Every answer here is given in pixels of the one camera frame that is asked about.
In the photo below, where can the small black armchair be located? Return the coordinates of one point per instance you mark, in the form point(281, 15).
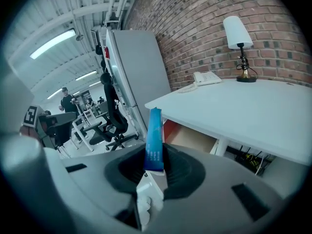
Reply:
point(103, 107)

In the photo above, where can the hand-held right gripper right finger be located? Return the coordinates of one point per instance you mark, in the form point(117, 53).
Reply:
point(219, 191)

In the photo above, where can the table lamp with white shade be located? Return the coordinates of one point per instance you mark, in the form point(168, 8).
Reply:
point(236, 33)

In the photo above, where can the red tag on refrigerator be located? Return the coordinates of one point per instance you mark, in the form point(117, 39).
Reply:
point(106, 53)

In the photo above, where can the white desk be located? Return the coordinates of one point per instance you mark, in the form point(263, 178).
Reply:
point(231, 106)

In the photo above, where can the white drawer with wooden inside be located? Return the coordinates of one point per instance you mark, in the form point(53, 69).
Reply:
point(190, 136)

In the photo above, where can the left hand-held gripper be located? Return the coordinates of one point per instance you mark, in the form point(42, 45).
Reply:
point(31, 116)

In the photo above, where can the black high-back office chair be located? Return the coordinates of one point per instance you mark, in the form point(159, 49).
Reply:
point(114, 121)

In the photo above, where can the short ceiling light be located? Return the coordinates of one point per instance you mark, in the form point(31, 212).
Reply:
point(86, 75)

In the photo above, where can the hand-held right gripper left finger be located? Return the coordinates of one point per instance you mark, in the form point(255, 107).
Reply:
point(92, 179)

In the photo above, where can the long ceiling light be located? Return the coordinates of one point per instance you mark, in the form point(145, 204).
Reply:
point(52, 44)

